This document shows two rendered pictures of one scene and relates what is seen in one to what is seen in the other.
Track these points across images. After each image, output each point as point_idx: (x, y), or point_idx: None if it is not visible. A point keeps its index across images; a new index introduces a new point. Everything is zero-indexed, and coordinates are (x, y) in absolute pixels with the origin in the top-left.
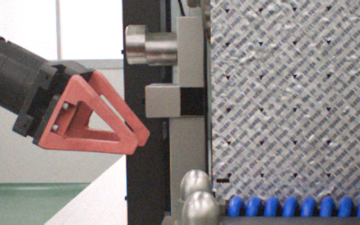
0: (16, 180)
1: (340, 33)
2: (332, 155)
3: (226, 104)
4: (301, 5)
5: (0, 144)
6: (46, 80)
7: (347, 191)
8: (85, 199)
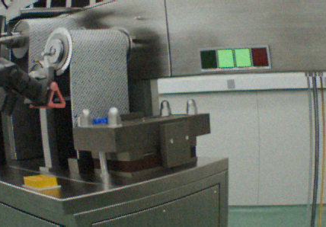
0: None
1: (98, 68)
2: (98, 105)
3: (75, 91)
4: (90, 59)
5: None
6: (49, 84)
7: (102, 116)
8: None
